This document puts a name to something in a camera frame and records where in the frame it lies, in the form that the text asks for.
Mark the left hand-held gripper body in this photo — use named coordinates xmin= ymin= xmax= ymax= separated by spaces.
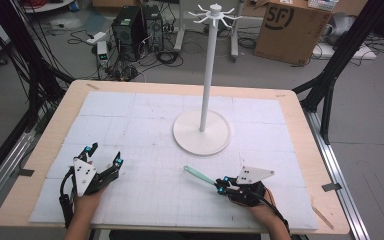
xmin=71 ymin=157 xmax=120 ymax=198

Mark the white grid mat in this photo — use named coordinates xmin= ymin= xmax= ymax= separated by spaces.
xmin=28 ymin=90 xmax=320 ymax=232

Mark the aluminium rail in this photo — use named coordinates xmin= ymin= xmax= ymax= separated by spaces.
xmin=303 ymin=109 xmax=372 ymax=240
xmin=0 ymin=129 xmax=37 ymax=218

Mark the brown cardboard box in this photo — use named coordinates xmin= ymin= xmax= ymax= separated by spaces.
xmin=253 ymin=0 xmax=337 ymax=66

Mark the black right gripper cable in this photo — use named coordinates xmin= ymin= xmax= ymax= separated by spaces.
xmin=253 ymin=190 xmax=292 ymax=234

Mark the person's right hand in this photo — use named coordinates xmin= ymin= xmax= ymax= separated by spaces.
xmin=246 ymin=187 xmax=278 ymax=222

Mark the large black computer tower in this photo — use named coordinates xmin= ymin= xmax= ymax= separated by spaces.
xmin=111 ymin=5 xmax=148 ymax=63

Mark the narrow black computer tower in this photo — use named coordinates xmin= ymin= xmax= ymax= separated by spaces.
xmin=142 ymin=4 xmax=165 ymax=53

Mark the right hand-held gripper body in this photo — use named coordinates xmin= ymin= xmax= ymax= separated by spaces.
xmin=225 ymin=165 xmax=276 ymax=208

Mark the white stand leg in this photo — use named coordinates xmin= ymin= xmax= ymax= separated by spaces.
xmin=173 ymin=0 xmax=186 ymax=53
xmin=229 ymin=0 xmax=245 ymax=63

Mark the coiled black cable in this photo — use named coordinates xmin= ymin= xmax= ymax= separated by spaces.
xmin=155 ymin=49 xmax=185 ymax=68

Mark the person's left hand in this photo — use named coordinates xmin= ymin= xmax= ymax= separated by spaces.
xmin=73 ymin=187 xmax=107 ymax=219

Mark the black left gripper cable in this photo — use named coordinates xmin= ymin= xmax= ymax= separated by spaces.
xmin=58 ymin=166 xmax=76 ymax=231

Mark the white power supply unit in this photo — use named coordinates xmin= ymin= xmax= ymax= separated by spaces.
xmin=96 ymin=40 xmax=110 ymax=68

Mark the white foam board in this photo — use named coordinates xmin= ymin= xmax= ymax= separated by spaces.
xmin=311 ymin=42 xmax=378 ymax=62

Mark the white power strip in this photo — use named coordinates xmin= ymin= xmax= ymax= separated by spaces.
xmin=86 ymin=31 xmax=107 ymax=46

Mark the black metal frame with cables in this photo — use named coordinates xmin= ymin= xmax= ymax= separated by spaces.
xmin=0 ymin=0 xmax=76 ymax=135

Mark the white hook stand rack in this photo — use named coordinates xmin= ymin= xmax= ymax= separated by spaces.
xmin=172 ymin=3 xmax=243 ymax=157

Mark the wooden spatula with green handle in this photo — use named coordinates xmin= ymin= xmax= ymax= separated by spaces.
xmin=183 ymin=165 xmax=220 ymax=187

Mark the grey bag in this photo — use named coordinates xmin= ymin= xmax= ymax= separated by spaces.
xmin=322 ymin=12 xmax=357 ymax=46

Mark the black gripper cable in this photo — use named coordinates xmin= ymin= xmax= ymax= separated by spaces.
xmin=58 ymin=166 xmax=76 ymax=231
xmin=253 ymin=190 xmax=292 ymax=234

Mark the thin wooden stick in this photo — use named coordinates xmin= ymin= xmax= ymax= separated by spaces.
xmin=309 ymin=195 xmax=335 ymax=231

